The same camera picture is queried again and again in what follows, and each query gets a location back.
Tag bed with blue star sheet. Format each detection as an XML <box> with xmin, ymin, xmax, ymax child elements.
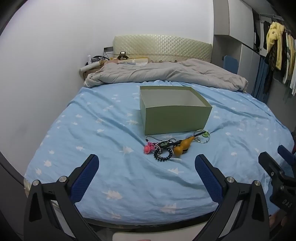
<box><xmin>24</xmin><ymin>79</ymin><xmax>295</xmax><ymax>227</ymax></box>

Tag rolled paper tube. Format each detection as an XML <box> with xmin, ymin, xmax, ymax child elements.
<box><xmin>80</xmin><ymin>63</ymin><xmax>102</xmax><ymax>73</ymax></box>

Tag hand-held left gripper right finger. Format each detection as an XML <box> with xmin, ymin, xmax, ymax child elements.
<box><xmin>195</xmin><ymin>154</ymin><xmax>271</xmax><ymax>241</ymax></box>

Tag striped hanging clothes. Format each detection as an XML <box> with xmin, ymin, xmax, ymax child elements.
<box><xmin>282</xmin><ymin>32</ymin><xmax>296</xmax><ymax>96</ymax></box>

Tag grey blanket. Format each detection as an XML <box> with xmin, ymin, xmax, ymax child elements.
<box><xmin>84</xmin><ymin>58</ymin><xmax>249</xmax><ymax>93</ymax></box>

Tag green cardboard box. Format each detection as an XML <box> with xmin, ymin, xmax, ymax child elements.
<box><xmin>139</xmin><ymin>86</ymin><xmax>213</xmax><ymax>135</ymax></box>

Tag black spiral hair tie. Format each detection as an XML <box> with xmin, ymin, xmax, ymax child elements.
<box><xmin>154</xmin><ymin>148</ymin><xmax>174</xmax><ymax>163</ymax></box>

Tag pink octopus charm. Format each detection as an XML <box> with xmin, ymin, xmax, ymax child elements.
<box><xmin>143</xmin><ymin>142</ymin><xmax>156</xmax><ymax>155</ymax></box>

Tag silver key ring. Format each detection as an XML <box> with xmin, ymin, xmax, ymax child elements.
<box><xmin>196</xmin><ymin>131</ymin><xmax>211</xmax><ymax>144</ymax></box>

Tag silver bead chain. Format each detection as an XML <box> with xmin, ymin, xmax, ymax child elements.
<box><xmin>145</xmin><ymin>135</ymin><xmax>177</xmax><ymax>149</ymax></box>

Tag yellow hanging sweater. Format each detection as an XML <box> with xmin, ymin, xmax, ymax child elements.
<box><xmin>266</xmin><ymin>22</ymin><xmax>285</xmax><ymax>70</ymax></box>

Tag blue curtain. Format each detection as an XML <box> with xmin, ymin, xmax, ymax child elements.
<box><xmin>252</xmin><ymin>56</ymin><xmax>274</xmax><ymax>103</ymax></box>

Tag cream quilted headboard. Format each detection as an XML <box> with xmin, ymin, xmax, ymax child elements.
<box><xmin>113</xmin><ymin>35</ymin><xmax>213</xmax><ymax>63</ymax></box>

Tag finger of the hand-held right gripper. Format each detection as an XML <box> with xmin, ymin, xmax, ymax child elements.
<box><xmin>258</xmin><ymin>152</ymin><xmax>296</xmax><ymax>186</ymax></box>
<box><xmin>277</xmin><ymin>145</ymin><xmax>296</xmax><ymax>163</ymax></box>

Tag orange gourd pendant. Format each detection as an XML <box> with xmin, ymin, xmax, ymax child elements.
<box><xmin>173</xmin><ymin>136</ymin><xmax>195</xmax><ymax>156</ymax></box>

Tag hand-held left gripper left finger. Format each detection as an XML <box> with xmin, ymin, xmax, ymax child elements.
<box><xmin>23</xmin><ymin>154</ymin><xmax>109</xmax><ymax>241</ymax></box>

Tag dark patterned hanging garment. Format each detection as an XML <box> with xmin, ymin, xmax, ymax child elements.
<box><xmin>264</xmin><ymin>44</ymin><xmax>277</xmax><ymax>94</ymax></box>

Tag grey wardrobe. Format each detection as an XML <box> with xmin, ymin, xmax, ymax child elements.
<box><xmin>213</xmin><ymin>0</ymin><xmax>263</xmax><ymax>78</ymax></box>

